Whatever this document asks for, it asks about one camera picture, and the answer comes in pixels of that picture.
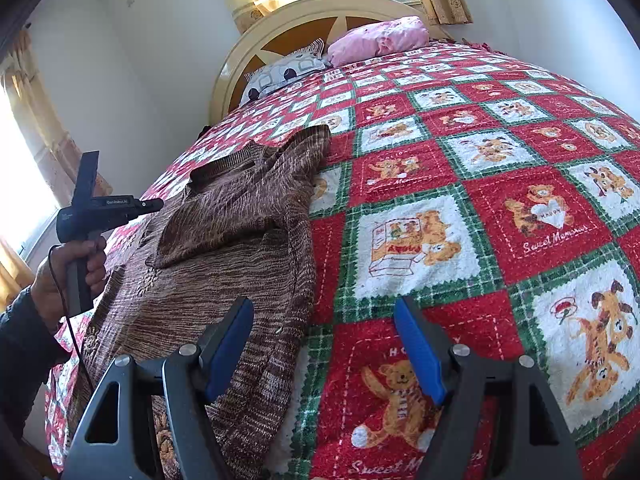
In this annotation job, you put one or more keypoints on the printed bear blanket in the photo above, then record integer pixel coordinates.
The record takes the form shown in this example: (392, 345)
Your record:
(450, 210)

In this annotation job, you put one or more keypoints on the brown knit sweater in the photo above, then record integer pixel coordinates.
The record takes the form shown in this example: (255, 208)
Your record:
(220, 240)

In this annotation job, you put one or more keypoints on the grey patterned pillow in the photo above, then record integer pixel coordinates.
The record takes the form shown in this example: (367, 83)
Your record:
(280, 72)

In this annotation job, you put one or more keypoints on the person's left hand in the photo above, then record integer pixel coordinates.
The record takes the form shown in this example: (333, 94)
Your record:
(55, 285)

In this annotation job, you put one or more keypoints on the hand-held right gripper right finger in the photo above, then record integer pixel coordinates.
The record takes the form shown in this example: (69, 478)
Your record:
(421, 357)

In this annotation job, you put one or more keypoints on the cream wooden headboard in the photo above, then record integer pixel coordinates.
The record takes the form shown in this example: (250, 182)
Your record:
(300, 20)

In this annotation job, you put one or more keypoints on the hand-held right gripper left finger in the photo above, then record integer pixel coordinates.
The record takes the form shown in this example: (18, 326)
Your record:
(234, 341)

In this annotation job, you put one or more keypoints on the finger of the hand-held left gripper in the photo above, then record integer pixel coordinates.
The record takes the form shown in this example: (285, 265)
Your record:
(147, 206)

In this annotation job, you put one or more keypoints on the pink pillow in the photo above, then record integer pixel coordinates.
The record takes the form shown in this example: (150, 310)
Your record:
(375, 40)

